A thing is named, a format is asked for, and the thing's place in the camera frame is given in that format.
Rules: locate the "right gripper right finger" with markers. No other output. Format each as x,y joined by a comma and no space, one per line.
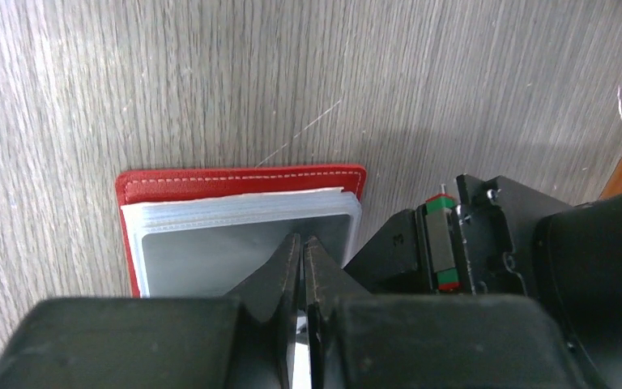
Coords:
362,340

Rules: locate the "white credit card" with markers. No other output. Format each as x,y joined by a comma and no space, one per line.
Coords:
301,371

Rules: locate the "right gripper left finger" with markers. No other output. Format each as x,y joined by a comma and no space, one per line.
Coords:
243,339

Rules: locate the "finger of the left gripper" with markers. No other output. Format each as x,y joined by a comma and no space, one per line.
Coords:
396,258

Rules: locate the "red card holder wallet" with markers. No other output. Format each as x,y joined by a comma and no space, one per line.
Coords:
162,200

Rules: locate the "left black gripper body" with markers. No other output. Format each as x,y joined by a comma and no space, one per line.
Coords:
487,239

